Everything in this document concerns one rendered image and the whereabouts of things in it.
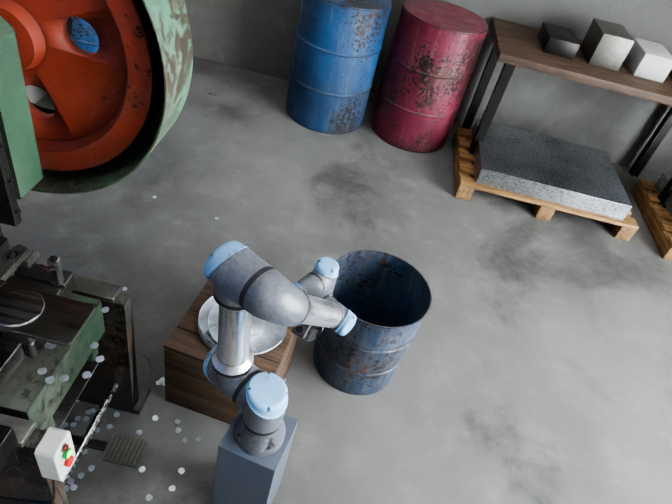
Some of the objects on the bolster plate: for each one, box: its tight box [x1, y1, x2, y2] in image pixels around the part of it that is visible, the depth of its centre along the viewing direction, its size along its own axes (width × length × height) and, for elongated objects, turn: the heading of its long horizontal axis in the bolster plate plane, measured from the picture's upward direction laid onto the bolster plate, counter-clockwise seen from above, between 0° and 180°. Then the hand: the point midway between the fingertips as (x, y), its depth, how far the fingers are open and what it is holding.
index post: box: [47, 255, 64, 285], centre depth 155 cm, size 3×3×10 cm
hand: (306, 339), depth 189 cm, fingers closed
